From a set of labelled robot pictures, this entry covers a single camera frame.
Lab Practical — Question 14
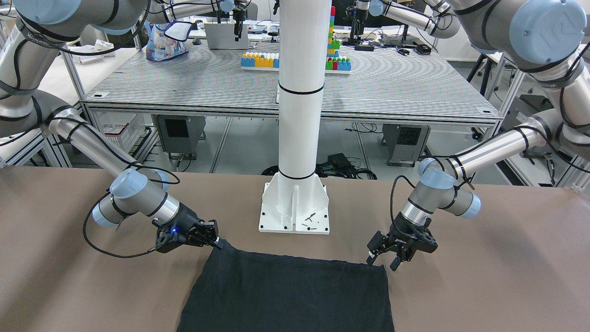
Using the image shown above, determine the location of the white plastic basket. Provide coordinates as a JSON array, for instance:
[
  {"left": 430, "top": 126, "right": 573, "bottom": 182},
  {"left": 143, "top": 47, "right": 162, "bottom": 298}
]
[{"left": 97, "top": 112, "right": 145, "bottom": 153}]

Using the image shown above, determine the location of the printed plastic bag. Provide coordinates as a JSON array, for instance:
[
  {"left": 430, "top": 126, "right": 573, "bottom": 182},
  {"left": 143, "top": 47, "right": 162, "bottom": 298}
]
[{"left": 145, "top": 20, "right": 193, "bottom": 62}]

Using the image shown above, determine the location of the black graphic t-shirt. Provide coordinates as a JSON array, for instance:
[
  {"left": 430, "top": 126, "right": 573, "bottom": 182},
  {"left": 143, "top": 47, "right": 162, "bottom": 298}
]
[{"left": 177, "top": 240, "right": 395, "bottom": 332}]

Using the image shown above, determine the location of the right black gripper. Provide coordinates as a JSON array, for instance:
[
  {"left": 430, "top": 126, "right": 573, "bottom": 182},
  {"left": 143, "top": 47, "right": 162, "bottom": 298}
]
[{"left": 173, "top": 203, "right": 224, "bottom": 250}]

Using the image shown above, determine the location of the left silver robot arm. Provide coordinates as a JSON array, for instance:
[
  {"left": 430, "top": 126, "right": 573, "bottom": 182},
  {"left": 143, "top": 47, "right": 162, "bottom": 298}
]
[{"left": 366, "top": 0, "right": 589, "bottom": 270}]

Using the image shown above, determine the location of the white open box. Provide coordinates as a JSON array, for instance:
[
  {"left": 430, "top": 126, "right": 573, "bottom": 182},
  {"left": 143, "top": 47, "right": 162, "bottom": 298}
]
[{"left": 204, "top": 23, "right": 249, "bottom": 50}]

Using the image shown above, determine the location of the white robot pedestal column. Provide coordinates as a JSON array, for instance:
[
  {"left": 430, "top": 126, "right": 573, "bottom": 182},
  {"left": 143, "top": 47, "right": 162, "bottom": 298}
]
[{"left": 259, "top": 0, "right": 331, "bottom": 235}]

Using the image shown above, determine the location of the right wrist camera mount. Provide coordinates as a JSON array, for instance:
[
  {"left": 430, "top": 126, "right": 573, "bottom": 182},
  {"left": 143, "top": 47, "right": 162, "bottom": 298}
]
[{"left": 155, "top": 222, "right": 186, "bottom": 254}]

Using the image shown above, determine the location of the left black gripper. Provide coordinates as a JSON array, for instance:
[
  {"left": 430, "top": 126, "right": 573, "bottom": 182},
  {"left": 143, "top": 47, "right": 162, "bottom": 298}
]
[{"left": 366, "top": 214, "right": 438, "bottom": 272}]

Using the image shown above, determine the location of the toy brick tower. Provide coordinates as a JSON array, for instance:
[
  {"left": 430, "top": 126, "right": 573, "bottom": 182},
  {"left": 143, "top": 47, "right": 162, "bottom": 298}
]
[{"left": 324, "top": 6, "right": 352, "bottom": 74}]

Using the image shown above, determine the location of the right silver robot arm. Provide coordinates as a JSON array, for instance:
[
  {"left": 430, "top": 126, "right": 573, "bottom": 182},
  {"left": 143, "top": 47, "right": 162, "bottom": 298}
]
[{"left": 0, "top": 0, "right": 224, "bottom": 254}]

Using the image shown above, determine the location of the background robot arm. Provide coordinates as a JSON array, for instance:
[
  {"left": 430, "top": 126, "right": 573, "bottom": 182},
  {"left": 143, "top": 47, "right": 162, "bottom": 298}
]
[{"left": 349, "top": 0, "right": 461, "bottom": 42}]

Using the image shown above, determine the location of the striped aluminium frame workbench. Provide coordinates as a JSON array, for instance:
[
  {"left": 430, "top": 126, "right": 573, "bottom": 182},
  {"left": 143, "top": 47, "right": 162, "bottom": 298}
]
[{"left": 84, "top": 43, "right": 500, "bottom": 174}]

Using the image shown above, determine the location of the grey control box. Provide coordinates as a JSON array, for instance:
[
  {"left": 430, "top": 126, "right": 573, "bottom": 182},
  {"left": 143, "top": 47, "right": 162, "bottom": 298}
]
[
  {"left": 382, "top": 124, "right": 431, "bottom": 167},
  {"left": 151, "top": 115, "right": 206, "bottom": 160}
]

